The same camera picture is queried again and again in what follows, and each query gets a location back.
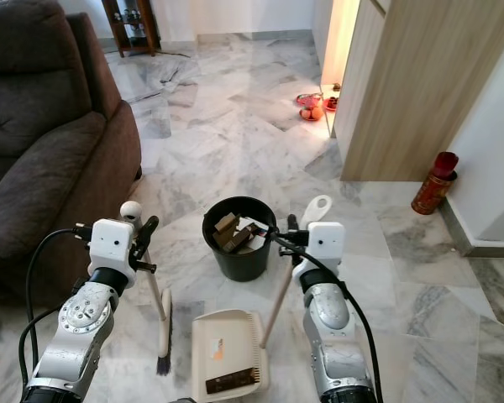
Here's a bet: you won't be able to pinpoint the beige hand broom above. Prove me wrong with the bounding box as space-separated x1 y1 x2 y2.
120 200 175 376

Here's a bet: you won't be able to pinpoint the tall light wooden cabinet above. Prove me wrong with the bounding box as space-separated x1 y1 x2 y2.
311 0 504 183

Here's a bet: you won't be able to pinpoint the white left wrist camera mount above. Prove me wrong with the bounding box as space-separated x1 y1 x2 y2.
90 218 138 276

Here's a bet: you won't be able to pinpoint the beige long-handled dustpan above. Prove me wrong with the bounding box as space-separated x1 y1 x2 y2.
192 195 333 395

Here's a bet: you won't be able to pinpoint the brown cardboard scraps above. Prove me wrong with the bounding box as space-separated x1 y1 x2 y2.
213 212 250 253

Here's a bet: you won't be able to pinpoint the dark wooden shelf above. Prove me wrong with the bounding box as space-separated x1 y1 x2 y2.
101 0 162 58

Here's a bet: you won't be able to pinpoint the red plate with fruit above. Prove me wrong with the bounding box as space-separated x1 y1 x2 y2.
296 92 326 122

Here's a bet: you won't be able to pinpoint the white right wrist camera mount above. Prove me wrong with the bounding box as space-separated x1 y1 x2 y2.
304 222 345 271

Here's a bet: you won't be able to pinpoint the white paper scrap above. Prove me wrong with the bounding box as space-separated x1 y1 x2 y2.
248 222 270 245

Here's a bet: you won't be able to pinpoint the brown cardboard strip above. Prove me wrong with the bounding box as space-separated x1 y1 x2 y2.
204 375 260 394

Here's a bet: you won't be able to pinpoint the red cylindrical tin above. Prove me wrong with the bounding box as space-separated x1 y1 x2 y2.
411 151 460 216

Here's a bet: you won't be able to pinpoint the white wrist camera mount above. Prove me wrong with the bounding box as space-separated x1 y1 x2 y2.
304 222 345 271
90 218 138 276

